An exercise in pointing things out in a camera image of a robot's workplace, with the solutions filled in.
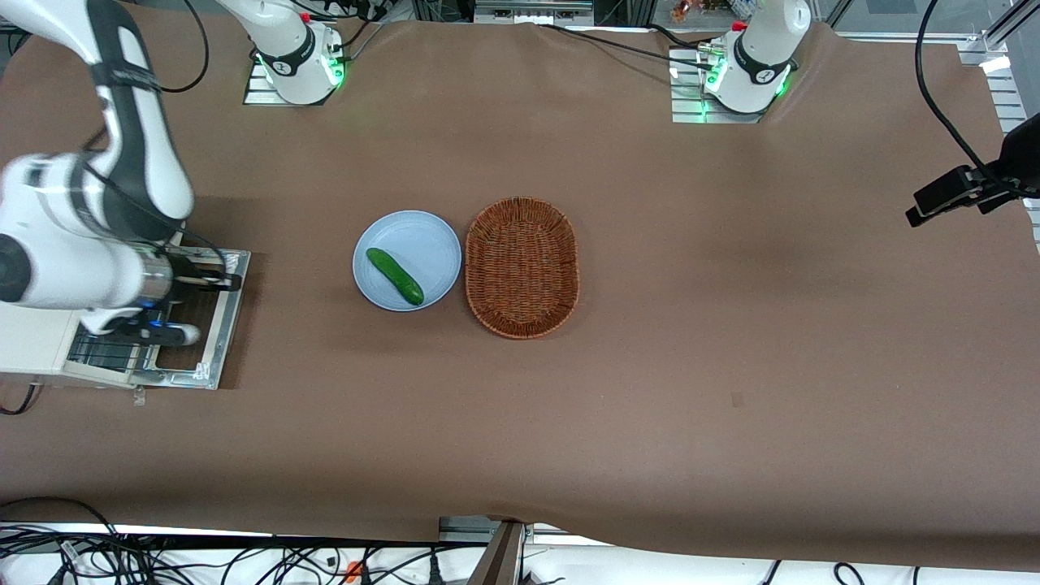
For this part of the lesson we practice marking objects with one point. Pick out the oval woven wicker basket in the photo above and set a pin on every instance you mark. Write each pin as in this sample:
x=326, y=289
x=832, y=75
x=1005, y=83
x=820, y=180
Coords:
x=522, y=268

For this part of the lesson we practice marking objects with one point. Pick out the light blue round plate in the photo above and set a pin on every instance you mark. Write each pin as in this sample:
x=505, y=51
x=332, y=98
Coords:
x=422, y=244

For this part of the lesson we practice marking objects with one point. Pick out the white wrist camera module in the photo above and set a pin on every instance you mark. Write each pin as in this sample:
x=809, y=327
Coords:
x=154, y=333

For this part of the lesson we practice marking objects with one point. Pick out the brown tablecloth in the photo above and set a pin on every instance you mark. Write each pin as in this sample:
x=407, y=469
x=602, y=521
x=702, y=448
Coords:
x=731, y=341

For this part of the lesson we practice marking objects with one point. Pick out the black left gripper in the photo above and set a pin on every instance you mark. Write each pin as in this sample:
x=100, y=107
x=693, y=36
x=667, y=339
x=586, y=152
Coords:
x=993, y=184

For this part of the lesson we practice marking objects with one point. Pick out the aluminium frame profile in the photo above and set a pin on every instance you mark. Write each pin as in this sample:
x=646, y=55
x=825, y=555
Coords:
x=528, y=12

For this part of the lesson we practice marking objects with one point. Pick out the dark support beam with bracket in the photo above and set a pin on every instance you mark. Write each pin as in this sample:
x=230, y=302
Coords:
x=504, y=561

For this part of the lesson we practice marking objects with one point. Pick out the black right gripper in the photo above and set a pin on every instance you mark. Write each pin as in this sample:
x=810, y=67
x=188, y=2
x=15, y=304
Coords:
x=188, y=275

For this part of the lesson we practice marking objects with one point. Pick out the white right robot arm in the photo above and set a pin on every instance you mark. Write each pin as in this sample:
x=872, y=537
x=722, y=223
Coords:
x=49, y=268

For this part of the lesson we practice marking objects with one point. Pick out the green cucumber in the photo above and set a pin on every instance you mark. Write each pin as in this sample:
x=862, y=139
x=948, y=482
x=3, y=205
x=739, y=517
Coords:
x=396, y=277

